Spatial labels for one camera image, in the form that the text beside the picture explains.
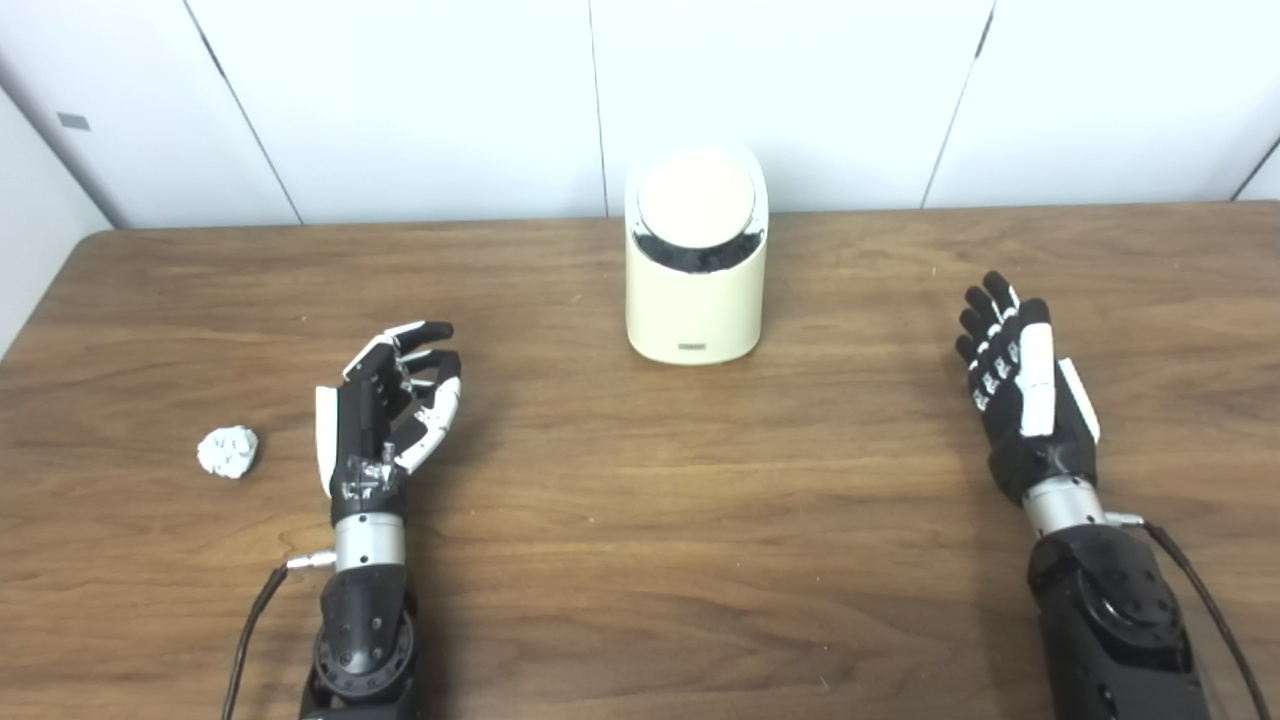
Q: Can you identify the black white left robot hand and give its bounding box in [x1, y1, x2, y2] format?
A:
[315, 320, 464, 527]

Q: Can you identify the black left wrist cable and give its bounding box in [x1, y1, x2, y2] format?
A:
[222, 553, 337, 720]

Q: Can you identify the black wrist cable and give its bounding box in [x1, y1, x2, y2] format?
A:
[1105, 512, 1271, 720]
[222, 553, 337, 720]

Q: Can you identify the cream round bin lid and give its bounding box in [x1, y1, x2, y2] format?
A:
[637, 150, 758, 251]

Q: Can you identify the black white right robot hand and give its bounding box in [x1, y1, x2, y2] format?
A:
[954, 271, 1102, 507]

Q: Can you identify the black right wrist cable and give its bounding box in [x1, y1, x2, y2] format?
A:
[1105, 512, 1271, 720]

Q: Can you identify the cream-colored bin body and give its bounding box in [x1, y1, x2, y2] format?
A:
[625, 143, 770, 366]

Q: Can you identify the white paper ball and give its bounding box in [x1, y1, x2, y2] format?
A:
[197, 426, 260, 480]

